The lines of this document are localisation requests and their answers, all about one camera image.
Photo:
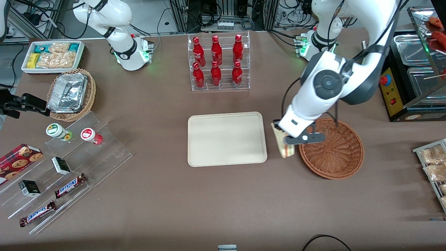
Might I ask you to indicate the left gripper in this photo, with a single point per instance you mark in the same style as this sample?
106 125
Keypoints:
276 123

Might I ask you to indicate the triangle sandwich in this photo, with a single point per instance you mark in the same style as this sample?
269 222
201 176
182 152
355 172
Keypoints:
286 151

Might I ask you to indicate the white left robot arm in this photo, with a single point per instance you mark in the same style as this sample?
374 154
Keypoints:
355 76

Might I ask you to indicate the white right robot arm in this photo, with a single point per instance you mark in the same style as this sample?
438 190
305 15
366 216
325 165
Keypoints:
122 21

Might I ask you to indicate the beige plastic tray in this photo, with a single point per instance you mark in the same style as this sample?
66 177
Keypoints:
226 139

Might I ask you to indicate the light tan wicker basket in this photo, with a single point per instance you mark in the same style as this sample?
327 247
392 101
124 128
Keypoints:
91 94

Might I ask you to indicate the round brown wicker basket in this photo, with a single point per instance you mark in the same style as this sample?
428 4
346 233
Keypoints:
331 157

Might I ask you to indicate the white rectangular snack tray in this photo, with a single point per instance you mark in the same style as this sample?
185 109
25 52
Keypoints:
82 55

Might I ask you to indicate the tray of packaged snacks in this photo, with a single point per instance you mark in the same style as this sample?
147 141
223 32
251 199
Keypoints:
432 184

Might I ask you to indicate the green lid cup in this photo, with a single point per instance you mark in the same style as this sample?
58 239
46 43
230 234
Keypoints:
55 130

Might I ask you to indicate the stack of foil trays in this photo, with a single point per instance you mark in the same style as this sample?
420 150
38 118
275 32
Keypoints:
68 92

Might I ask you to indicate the yellow snack packet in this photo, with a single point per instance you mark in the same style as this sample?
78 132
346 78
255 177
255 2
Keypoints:
33 60

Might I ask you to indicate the large clear bag of crackers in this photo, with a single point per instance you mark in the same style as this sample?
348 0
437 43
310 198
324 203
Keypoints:
55 60

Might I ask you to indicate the red plaid cookie box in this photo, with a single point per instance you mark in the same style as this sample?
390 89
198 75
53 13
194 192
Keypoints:
17 162

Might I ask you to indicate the teal snack packet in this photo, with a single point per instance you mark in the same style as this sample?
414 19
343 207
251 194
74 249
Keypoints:
74 47
40 48

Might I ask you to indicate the red cola bottle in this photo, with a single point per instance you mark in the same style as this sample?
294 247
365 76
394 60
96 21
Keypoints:
198 77
216 51
238 50
215 76
198 52
237 75

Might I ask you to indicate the clear acrylic bottle rack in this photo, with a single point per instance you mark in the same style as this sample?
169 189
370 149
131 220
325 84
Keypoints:
226 85

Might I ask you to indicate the red lid cup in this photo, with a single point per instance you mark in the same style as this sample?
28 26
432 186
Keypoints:
89 135

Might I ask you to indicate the small black box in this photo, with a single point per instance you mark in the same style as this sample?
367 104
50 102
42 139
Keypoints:
29 188
61 165

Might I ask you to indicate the clear acrylic stepped display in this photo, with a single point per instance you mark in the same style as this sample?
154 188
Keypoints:
104 153

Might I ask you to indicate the Snickers chocolate bar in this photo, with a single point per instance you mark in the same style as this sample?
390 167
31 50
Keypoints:
69 185
37 213

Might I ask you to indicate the white power strip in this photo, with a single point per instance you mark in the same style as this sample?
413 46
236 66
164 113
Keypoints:
225 25

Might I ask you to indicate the black food warmer cabinet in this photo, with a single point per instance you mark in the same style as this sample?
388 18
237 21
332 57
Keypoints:
393 101

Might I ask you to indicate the small grey box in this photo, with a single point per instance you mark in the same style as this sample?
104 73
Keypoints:
227 248

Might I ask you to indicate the steel warmer pan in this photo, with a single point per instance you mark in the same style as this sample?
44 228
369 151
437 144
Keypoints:
413 50
423 83

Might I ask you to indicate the clear bag of pastry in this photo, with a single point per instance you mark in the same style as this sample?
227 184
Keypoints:
435 172
432 155

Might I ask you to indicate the red sausage on stick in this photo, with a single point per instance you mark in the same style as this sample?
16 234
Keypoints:
439 39
437 22

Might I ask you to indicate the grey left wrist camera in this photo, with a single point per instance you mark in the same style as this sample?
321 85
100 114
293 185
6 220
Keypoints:
306 138

